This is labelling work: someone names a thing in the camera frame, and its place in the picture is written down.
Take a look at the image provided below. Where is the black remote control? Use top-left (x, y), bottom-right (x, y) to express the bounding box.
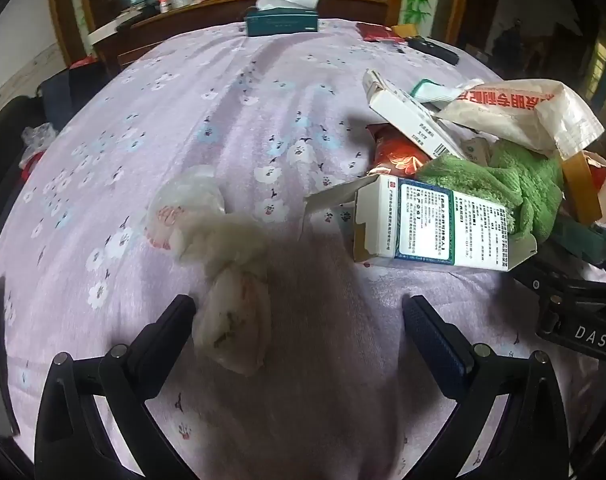
top-left (407, 36), bottom-right (460, 66)

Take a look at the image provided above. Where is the white plastic bag red print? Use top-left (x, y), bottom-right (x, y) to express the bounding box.
top-left (435, 77), bottom-right (605, 158)

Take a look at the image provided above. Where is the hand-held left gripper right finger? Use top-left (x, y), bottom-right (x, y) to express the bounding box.
top-left (402, 295), bottom-right (571, 480)

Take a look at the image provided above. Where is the red snack packet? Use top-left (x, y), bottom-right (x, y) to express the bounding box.
top-left (367, 124), bottom-right (434, 178)

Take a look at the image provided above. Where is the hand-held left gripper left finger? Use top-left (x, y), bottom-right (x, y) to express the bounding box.
top-left (35, 294), bottom-right (198, 480)

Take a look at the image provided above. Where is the wooden sideboard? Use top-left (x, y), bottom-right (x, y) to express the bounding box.
top-left (88, 0), bottom-right (388, 78)

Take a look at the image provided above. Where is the dark green packet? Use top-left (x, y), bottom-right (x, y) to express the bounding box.
top-left (550, 215), bottom-right (606, 266)

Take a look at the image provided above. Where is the crumpled white plastic bag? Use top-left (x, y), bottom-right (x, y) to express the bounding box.
top-left (145, 165), bottom-right (274, 376)

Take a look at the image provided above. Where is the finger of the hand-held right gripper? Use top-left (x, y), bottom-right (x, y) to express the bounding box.
top-left (513, 257), bottom-right (606, 303)

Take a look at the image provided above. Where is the purple floral tablecloth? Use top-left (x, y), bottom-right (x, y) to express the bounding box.
top-left (0, 19), bottom-right (606, 480)

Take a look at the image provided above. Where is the white glove with green cuff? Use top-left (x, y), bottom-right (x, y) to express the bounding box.
top-left (410, 79), bottom-right (484, 106)

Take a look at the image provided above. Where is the white medicine box with barcode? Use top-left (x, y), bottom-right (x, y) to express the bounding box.
top-left (362, 69), bottom-right (468, 161)

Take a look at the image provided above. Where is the flat red packet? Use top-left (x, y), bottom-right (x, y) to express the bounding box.
top-left (357, 23), bottom-right (406, 42)

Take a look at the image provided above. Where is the clear plastic bag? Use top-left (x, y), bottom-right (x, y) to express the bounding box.
top-left (22, 122), bottom-right (58, 153)

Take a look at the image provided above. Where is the brown tape roll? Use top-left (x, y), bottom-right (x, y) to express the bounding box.
top-left (558, 152), bottom-right (606, 223)

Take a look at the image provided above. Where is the green towel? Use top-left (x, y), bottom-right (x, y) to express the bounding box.
top-left (415, 140), bottom-right (566, 241)

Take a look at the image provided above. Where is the teal tissue box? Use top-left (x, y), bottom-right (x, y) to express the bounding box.
top-left (244, 0), bottom-right (320, 37)

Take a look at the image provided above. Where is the blue and white medicine box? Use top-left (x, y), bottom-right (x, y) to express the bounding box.
top-left (305, 172), bottom-right (538, 273)

